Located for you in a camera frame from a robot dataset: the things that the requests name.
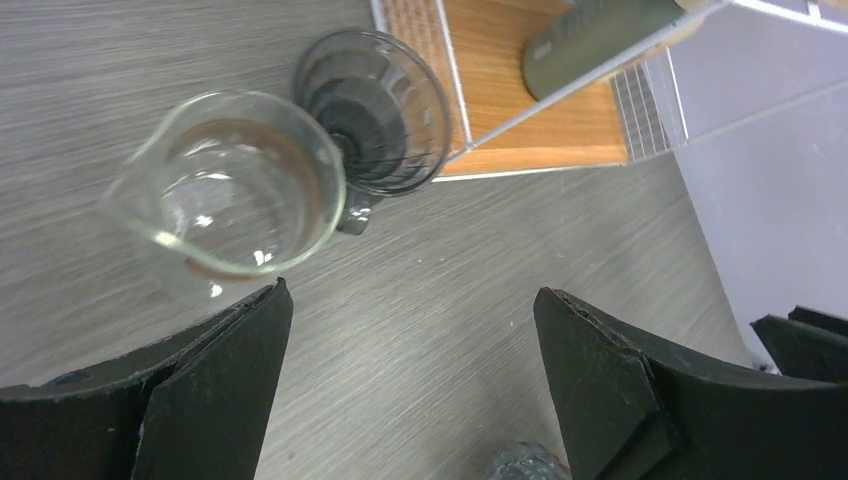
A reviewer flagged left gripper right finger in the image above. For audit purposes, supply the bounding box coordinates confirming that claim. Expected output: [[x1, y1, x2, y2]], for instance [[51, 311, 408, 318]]
[[533, 288, 847, 479]]

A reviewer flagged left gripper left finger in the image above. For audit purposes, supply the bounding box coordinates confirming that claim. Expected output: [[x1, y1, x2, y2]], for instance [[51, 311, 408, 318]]
[[1, 279, 293, 479]]

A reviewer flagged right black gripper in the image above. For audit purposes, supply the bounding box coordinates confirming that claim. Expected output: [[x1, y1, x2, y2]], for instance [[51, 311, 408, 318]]
[[751, 306, 847, 383]]

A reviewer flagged smoky grey plastic dripper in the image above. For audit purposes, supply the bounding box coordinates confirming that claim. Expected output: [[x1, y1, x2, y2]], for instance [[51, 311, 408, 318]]
[[292, 28, 453, 235]]

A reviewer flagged glass carafe brown collar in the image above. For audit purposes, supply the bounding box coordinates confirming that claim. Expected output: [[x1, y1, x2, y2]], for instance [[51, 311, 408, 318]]
[[102, 90, 347, 304]]

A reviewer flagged green grey cup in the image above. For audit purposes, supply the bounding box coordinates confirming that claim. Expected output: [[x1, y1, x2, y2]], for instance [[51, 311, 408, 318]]
[[522, 0, 685, 100]]

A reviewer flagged white wire wooden shelf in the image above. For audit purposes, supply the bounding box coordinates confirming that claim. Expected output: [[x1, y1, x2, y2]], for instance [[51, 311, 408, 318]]
[[370, 1, 847, 181]]

